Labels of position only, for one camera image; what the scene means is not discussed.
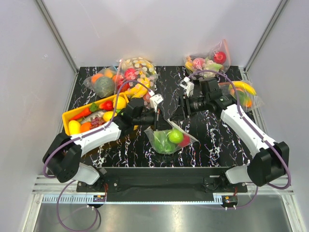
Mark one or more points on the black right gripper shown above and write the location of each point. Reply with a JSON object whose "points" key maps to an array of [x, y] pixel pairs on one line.
{"points": [[179, 114]]}

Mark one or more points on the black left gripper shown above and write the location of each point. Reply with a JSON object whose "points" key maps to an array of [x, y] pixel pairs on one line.
{"points": [[160, 123]]}

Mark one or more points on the clear zip top bag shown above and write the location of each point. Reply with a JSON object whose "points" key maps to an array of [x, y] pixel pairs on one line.
{"points": [[150, 135]]}

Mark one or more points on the green fake apple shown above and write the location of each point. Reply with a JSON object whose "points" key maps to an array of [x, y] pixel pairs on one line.
{"points": [[175, 136]]}

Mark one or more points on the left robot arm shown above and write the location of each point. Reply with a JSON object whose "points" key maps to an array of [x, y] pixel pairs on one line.
{"points": [[63, 157]]}

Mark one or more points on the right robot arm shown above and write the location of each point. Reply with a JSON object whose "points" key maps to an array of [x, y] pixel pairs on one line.
{"points": [[270, 158]]}

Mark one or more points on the green fake lettuce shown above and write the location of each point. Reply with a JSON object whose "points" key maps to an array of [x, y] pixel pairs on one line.
{"points": [[162, 144]]}

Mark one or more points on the fake yellow banana bunch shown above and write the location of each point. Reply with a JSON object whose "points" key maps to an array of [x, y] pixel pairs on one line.
{"points": [[138, 91]]}

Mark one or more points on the yellow fake apple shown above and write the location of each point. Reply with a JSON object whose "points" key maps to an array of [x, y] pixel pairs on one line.
{"points": [[119, 103]]}

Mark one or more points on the yellow fake lemon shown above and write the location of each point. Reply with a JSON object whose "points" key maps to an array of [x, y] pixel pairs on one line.
{"points": [[108, 115]]}

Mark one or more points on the red wax apple fake fruit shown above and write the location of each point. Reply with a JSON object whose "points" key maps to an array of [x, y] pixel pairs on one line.
{"points": [[107, 105]]}

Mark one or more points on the grey fake fish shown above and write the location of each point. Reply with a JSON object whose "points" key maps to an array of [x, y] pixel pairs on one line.
{"points": [[98, 113]]}

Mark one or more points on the polka dot zip bag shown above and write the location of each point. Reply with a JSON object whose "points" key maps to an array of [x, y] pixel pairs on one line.
{"points": [[131, 71]]}

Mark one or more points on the purple fake grapes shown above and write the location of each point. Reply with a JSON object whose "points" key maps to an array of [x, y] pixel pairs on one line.
{"points": [[96, 122]]}

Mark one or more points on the far right dotted bag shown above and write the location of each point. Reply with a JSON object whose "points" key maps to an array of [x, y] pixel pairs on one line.
{"points": [[194, 64]]}

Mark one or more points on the orange fake carrot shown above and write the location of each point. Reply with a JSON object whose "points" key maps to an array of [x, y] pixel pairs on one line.
{"points": [[86, 112]]}

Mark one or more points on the clear bag with melon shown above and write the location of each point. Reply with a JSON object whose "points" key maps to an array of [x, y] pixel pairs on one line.
{"points": [[102, 82]]}

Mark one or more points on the right bag with banana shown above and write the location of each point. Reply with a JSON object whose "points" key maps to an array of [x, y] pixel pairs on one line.
{"points": [[248, 98]]}

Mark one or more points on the clear bag with red fruit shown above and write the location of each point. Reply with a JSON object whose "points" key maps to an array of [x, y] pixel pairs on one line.
{"points": [[220, 54]]}

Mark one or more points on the orange fake orange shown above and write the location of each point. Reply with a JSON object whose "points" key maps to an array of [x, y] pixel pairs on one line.
{"points": [[85, 127]]}

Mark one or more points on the yellow fake mango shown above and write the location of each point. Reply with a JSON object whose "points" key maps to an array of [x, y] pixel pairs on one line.
{"points": [[74, 127]]}

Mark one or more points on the yellow plastic tray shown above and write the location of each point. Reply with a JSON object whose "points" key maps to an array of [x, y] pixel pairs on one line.
{"points": [[69, 114]]}

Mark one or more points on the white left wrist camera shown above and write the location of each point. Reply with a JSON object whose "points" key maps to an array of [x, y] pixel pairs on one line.
{"points": [[155, 100]]}

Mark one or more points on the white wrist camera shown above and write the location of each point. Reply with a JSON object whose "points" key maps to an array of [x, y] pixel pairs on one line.
{"points": [[188, 86], [155, 100]]}

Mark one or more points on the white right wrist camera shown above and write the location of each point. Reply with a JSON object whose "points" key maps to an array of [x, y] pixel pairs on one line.
{"points": [[188, 86]]}

